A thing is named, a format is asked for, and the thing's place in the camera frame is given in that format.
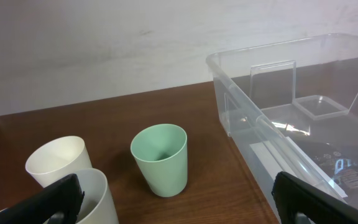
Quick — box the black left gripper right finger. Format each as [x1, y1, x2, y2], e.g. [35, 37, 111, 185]
[272, 172, 358, 224]

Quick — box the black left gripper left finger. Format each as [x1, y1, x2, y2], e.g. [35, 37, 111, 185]
[0, 174, 85, 224]

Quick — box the mint green plastic cup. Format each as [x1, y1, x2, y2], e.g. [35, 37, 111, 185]
[130, 124, 188, 197]

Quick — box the clear plastic storage container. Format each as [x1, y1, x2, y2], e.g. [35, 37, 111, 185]
[206, 34, 358, 209]

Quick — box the grey plastic cup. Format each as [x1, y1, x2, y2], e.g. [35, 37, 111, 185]
[0, 168, 120, 224]

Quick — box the cream plastic cup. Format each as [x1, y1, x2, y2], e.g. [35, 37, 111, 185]
[25, 136, 92, 187]

